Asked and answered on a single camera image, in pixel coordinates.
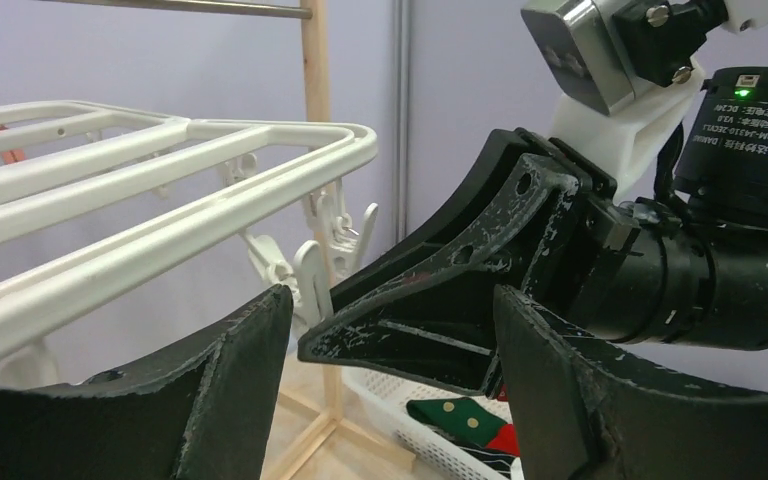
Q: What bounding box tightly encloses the green dotted sock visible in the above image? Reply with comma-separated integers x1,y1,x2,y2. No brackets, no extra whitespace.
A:
406,397,520,457

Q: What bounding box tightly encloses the white plastic clip hanger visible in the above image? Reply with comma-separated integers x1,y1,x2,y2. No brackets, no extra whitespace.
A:
0,100,380,392

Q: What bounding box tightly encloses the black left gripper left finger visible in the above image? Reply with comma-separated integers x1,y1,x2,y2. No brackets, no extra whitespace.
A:
0,285,293,479

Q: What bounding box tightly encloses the white hanger clip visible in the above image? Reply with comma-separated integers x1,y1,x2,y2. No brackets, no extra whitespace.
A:
241,232,334,339
301,179,379,283

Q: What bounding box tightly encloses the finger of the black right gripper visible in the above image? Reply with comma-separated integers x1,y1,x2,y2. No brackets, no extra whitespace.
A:
331,128,617,311
297,153,580,394

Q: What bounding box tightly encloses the black white striped sock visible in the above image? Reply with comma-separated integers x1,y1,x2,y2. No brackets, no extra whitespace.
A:
460,446,517,479

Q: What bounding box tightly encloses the white plastic laundry basket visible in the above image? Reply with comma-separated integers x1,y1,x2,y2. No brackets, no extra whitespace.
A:
342,368,510,479

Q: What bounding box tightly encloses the wooden drying rack frame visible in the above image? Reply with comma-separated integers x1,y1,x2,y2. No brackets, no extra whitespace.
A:
32,0,418,480

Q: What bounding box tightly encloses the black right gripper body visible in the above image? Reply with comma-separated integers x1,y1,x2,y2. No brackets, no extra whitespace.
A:
529,182,768,351

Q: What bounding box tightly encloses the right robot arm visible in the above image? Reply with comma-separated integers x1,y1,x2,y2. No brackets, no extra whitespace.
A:
298,67,768,393

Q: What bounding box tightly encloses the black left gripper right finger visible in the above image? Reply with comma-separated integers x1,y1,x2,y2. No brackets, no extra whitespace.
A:
493,286,768,479

